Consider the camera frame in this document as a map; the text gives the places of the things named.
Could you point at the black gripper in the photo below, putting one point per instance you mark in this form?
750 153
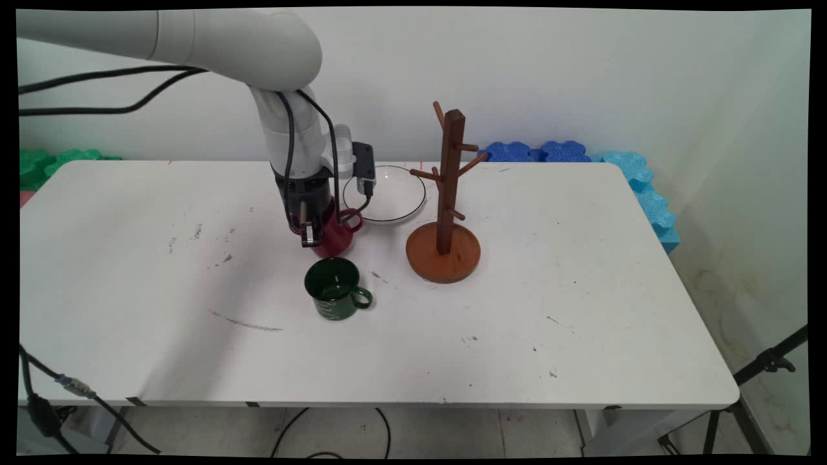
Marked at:
307 194

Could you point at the red mug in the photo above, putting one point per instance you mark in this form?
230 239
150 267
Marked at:
336 237

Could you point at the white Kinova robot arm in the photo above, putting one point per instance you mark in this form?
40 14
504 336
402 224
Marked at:
245 45

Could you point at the dark green enamel mug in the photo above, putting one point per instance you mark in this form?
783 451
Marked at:
336 294

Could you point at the white plate with dark rim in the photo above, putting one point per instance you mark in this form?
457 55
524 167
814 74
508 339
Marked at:
397 194

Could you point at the brown wooden mug tree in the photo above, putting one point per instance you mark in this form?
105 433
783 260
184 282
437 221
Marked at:
453 168

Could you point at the dark blue foam mat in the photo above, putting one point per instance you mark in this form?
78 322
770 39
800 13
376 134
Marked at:
565 151
513 152

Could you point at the grey table leg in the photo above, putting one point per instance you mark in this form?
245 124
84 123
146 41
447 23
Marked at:
116 426
591 429

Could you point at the green foam mat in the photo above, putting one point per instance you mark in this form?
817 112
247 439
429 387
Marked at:
39 165

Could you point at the red foam mat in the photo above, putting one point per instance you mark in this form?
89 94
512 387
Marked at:
26 197

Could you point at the light blue foam mat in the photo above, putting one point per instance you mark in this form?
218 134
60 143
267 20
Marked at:
646 190

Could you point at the black tripod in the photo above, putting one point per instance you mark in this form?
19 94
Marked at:
765 363

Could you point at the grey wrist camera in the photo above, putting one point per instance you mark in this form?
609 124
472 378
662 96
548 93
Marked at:
364 165

